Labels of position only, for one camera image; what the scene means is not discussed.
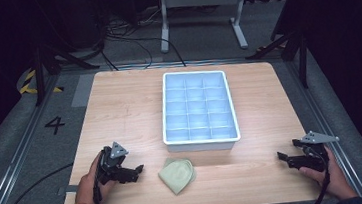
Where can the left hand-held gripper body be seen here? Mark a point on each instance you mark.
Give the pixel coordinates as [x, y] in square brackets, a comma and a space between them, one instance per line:
[109, 162]

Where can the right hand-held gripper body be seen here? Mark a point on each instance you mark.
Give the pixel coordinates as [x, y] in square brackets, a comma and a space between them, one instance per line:
[314, 152]

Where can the person's right hand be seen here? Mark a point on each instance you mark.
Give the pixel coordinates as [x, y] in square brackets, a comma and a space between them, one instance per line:
[335, 177]

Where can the person's left hand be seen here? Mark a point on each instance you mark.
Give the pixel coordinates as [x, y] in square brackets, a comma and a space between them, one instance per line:
[88, 189]

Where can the light green folded cloth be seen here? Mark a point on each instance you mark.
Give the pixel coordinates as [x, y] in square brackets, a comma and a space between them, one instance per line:
[177, 174]

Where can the grey tape patch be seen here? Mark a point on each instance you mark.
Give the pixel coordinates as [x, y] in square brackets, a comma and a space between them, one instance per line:
[83, 90]

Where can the white divided storage box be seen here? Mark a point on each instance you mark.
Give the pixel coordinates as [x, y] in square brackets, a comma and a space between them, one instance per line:
[198, 108]

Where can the black metal stand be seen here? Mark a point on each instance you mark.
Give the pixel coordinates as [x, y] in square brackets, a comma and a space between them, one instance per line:
[292, 47]
[50, 64]

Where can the yellow black hazard tape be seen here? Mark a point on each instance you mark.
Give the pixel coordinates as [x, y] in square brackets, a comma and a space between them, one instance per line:
[31, 84]

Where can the grey metal floor rail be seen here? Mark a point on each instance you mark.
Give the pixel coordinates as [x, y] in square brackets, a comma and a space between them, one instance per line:
[16, 154]
[324, 118]

